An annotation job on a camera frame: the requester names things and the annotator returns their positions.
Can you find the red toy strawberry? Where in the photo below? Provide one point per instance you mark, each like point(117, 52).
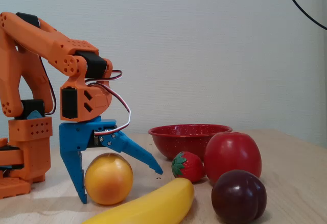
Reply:
point(190, 169)

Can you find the blue gripper body with servo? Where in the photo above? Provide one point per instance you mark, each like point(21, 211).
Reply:
point(76, 135)

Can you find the orange robot base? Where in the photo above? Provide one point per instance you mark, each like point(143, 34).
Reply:
point(15, 187)

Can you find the dark purple toy plum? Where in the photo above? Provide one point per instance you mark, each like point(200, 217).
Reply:
point(237, 198)

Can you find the yellow toy banana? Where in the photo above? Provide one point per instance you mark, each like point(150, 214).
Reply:
point(153, 206)

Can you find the orange yellow toy peach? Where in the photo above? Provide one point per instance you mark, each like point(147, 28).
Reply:
point(108, 180)

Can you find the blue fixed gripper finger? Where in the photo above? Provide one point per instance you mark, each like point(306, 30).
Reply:
point(75, 173)

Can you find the red toy apple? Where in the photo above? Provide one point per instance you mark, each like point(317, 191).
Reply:
point(230, 152)

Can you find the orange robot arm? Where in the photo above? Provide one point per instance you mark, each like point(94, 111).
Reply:
point(38, 37)

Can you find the red speckled enamel bowl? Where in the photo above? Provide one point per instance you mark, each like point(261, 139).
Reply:
point(178, 142)

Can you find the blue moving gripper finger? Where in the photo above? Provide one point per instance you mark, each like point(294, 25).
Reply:
point(132, 150)

